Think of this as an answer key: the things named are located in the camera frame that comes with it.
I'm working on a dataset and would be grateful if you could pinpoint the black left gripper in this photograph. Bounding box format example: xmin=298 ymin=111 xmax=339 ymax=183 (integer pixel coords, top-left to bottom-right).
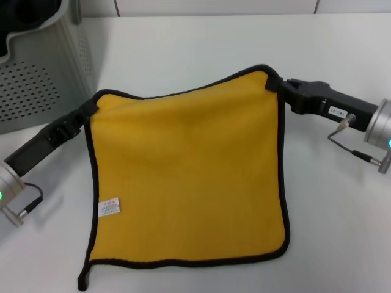
xmin=4 ymin=97 xmax=100 ymax=178

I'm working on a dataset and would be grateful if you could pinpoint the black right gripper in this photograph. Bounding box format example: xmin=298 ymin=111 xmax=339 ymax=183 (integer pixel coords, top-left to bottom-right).
xmin=265 ymin=75 xmax=380 ymax=133

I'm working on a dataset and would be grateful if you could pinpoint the yellow and green black-edged towel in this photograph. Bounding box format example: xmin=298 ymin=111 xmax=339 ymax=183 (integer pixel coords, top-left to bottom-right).
xmin=76 ymin=63 xmax=290 ymax=283

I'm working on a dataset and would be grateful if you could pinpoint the grey perforated storage box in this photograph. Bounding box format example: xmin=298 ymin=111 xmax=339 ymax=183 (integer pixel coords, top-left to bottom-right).
xmin=0 ymin=0 xmax=100 ymax=135

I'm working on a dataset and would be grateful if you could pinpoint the right gripper cable with plugs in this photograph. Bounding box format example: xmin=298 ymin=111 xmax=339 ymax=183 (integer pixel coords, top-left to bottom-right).
xmin=328 ymin=113 xmax=391 ymax=175

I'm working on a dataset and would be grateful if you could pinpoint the gripper cable with plugs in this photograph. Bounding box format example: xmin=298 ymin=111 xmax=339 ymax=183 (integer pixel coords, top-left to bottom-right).
xmin=0 ymin=182 xmax=44 ymax=227
xmin=328 ymin=113 xmax=391 ymax=175

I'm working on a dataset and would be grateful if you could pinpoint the left gripper cable with plugs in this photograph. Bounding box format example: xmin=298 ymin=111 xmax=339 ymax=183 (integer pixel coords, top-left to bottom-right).
xmin=0 ymin=182 xmax=44 ymax=227

